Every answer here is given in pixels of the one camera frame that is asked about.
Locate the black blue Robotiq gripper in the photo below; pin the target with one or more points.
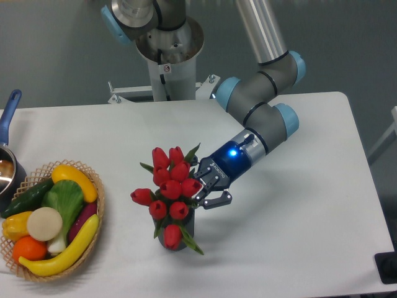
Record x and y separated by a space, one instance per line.
218 171

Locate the red tulip bouquet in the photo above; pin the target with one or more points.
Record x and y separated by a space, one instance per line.
173 175

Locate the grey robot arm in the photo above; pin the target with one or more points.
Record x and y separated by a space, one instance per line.
265 127

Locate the dark grey ribbed vase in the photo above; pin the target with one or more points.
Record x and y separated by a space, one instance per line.
188 223

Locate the purple sweet potato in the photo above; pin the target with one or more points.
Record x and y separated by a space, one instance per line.
87 211

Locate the green leafy vegetable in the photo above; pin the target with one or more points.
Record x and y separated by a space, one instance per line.
66 197

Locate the woven wicker basket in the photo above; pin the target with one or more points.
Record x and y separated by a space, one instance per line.
35 177

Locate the beige round disc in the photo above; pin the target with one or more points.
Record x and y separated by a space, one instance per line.
44 224

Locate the yellow banana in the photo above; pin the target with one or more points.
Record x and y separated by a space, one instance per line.
69 256

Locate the green cucumber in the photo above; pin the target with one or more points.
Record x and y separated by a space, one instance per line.
29 200

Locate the orange fruit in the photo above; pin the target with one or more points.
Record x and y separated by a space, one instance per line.
29 248

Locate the black device at edge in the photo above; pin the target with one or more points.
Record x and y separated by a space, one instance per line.
386 266

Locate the yellow bell pepper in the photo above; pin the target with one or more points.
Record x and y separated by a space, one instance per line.
15 227

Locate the white metal base frame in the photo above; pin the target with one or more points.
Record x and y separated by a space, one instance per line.
203 90

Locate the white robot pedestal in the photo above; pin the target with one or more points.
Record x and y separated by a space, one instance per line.
171 59

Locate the white frame at right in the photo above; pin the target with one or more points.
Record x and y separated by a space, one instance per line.
384 142

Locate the blue handled saucepan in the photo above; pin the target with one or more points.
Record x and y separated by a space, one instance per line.
12 172

